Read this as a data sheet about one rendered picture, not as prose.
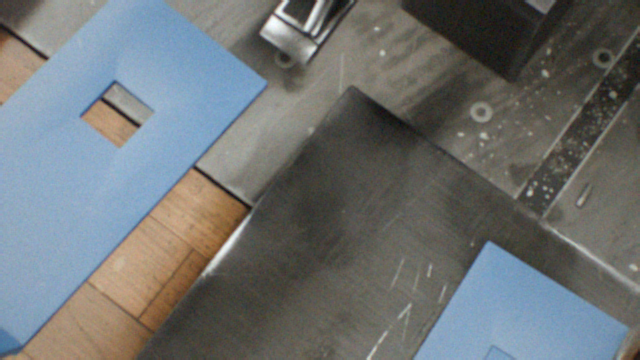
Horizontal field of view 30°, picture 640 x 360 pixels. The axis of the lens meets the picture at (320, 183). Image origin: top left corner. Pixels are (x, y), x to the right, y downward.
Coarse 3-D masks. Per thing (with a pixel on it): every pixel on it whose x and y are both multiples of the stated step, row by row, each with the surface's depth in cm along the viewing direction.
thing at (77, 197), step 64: (128, 0) 48; (64, 64) 46; (128, 64) 47; (192, 64) 47; (0, 128) 45; (64, 128) 46; (192, 128) 46; (0, 192) 45; (64, 192) 45; (128, 192) 45; (0, 256) 44; (64, 256) 44; (0, 320) 43
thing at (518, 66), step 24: (408, 0) 56; (432, 0) 54; (456, 0) 53; (480, 0) 51; (504, 0) 50; (432, 24) 57; (456, 24) 55; (480, 24) 53; (504, 24) 52; (528, 24) 50; (552, 24) 55; (480, 48) 55; (504, 48) 54; (528, 48) 52; (504, 72) 56
